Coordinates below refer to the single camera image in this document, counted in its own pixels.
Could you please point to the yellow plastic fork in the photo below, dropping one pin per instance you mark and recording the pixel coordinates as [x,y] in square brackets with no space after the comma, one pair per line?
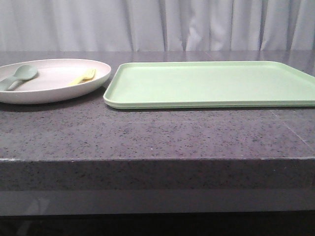
[87,75]

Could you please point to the white round plate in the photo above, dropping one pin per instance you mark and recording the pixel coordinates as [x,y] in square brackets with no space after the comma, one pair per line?
[51,82]

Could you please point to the light green tray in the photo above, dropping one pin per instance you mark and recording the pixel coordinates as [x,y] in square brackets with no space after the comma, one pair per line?
[209,84]

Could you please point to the sage green spoon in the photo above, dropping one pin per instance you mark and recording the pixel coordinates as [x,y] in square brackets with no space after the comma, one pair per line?
[22,73]

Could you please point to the grey curtain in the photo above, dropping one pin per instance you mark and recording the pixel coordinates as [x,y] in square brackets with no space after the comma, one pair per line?
[157,25]

